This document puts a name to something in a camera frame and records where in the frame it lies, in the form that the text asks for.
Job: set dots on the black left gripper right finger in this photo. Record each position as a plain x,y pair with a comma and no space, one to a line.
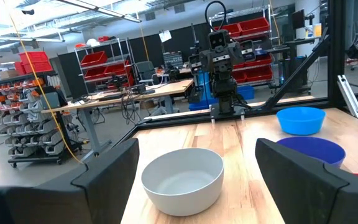
309,193

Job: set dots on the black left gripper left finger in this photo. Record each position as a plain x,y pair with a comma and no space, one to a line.
73,199

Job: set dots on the dark blue bowl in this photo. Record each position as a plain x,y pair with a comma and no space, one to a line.
319,149

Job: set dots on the light blue bowl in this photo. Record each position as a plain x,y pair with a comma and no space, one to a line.
300,123

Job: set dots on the white bowl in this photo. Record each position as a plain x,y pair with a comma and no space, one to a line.
182,186

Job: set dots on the stack of red crates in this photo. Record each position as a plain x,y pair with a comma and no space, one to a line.
36,62

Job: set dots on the blue plastic crate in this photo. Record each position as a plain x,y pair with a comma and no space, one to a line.
245,92

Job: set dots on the white paper sheet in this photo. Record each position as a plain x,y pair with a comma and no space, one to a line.
165,36

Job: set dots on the wooden workbench with grey legs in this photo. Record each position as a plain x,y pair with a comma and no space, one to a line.
154,91

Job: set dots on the grey office chair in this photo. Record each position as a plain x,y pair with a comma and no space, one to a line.
146,71

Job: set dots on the cart with grey storage bins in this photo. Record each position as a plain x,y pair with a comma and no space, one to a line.
30,124

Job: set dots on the computer monitor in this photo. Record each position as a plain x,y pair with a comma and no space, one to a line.
298,19

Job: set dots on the silver aluminium extrusion bar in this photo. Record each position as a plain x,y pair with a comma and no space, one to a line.
350,96

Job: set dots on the long ceiling light strip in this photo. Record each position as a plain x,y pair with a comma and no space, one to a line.
104,12

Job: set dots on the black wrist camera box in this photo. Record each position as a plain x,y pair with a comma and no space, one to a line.
218,39

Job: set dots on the black metal table frame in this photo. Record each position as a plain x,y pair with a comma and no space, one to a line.
336,46

